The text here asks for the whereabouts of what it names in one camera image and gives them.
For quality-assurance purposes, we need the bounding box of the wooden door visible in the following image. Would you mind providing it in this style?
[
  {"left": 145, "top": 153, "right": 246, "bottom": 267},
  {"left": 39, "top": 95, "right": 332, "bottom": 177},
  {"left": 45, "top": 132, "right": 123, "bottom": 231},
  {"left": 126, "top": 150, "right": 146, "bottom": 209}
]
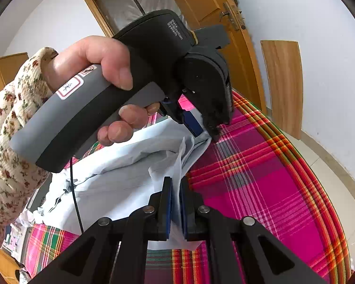
[{"left": 163, "top": 0, "right": 267, "bottom": 114}]

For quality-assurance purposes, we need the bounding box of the wooden board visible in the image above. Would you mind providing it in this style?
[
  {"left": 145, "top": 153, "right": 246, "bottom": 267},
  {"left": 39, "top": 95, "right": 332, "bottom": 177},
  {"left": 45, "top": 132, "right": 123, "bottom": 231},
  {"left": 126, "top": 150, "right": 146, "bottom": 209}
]
[{"left": 260, "top": 39, "right": 304, "bottom": 140}]

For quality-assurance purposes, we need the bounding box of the pink plaid tablecloth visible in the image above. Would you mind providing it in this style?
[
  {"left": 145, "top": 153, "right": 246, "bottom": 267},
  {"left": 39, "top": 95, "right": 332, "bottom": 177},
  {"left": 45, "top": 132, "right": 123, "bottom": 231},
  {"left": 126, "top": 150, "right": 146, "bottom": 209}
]
[{"left": 24, "top": 90, "right": 352, "bottom": 284}]

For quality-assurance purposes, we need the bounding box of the light blue shirt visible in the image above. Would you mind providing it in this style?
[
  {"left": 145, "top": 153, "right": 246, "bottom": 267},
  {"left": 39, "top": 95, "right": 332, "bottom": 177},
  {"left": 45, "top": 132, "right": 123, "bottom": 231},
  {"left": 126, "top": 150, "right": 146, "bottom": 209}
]
[{"left": 32, "top": 111, "right": 212, "bottom": 250}]

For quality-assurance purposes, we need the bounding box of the clear plastic sheet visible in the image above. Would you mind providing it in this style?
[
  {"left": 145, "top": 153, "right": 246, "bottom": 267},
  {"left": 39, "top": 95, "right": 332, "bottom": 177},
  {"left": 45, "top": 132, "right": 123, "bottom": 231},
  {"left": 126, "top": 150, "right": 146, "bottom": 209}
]
[{"left": 98, "top": 0, "right": 184, "bottom": 36}]

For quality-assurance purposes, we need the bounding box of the metal door handle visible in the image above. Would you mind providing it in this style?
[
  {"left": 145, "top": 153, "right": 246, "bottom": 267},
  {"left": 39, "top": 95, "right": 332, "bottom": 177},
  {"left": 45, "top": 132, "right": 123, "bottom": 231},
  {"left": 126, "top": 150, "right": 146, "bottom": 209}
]
[{"left": 220, "top": 1, "right": 246, "bottom": 31}]

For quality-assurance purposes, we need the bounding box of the person's left forearm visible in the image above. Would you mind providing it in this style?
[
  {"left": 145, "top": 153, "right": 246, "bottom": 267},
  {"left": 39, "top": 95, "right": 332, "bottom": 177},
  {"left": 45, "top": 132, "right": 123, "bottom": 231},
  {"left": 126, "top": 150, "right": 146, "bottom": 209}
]
[{"left": 0, "top": 47, "right": 60, "bottom": 256}]

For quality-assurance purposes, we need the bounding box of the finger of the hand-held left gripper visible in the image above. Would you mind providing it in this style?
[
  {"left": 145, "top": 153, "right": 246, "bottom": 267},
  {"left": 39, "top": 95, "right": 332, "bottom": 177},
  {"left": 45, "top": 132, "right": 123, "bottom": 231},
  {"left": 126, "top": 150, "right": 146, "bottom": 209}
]
[
  {"left": 182, "top": 109, "right": 204, "bottom": 138},
  {"left": 201, "top": 106, "right": 234, "bottom": 142}
]

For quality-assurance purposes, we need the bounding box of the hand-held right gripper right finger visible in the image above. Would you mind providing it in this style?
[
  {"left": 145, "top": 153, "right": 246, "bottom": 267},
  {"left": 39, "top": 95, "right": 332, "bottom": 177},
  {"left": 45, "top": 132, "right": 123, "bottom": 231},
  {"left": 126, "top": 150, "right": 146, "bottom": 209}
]
[{"left": 179, "top": 177, "right": 327, "bottom": 284}]

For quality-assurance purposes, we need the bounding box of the black cable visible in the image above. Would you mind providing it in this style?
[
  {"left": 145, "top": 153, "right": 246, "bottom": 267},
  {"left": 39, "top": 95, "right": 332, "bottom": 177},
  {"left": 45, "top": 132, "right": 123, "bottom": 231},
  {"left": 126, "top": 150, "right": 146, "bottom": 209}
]
[{"left": 69, "top": 157, "right": 85, "bottom": 234}]

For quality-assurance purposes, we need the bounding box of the wooden wardrobe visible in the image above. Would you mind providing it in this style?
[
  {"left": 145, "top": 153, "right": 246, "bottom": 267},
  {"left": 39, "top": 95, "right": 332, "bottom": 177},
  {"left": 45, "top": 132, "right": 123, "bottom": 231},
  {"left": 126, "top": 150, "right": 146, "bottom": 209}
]
[{"left": 0, "top": 52, "right": 29, "bottom": 107}]

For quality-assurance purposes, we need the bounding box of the wooden door frame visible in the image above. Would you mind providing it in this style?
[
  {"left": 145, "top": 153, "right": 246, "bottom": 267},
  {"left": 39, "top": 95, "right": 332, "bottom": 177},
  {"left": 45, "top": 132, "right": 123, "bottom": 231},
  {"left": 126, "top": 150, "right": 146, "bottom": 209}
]
[{"left": 81, "top": 0, "right": 166, "bottom": 38}]

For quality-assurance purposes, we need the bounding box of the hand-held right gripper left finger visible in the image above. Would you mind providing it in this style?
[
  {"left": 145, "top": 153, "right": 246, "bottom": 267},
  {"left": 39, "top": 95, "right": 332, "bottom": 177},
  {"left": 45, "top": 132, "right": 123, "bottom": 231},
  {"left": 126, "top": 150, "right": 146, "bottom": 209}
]
[{"left": 32, "top": 176, "right": 173, "bottom": 284}]

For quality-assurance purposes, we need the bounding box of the person's left hand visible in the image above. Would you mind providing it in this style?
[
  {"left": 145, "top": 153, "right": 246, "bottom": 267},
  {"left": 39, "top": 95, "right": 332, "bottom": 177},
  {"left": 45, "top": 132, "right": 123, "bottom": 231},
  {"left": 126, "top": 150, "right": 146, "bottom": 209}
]
[{"left": 41, "top": 35, "right": 161, "bottom": 147}]

